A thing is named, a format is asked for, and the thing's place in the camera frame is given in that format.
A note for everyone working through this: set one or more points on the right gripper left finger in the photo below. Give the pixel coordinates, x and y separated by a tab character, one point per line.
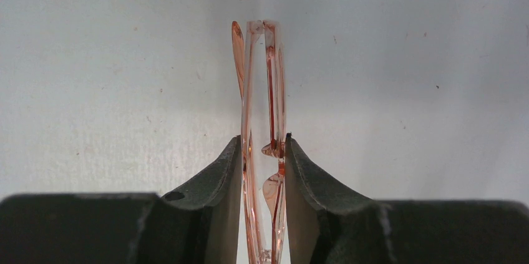
197	222

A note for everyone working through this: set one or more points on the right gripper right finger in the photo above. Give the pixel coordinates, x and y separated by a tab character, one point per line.
328	222

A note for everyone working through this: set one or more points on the orange tinted sunglasses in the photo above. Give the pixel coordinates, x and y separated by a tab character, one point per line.
259	64

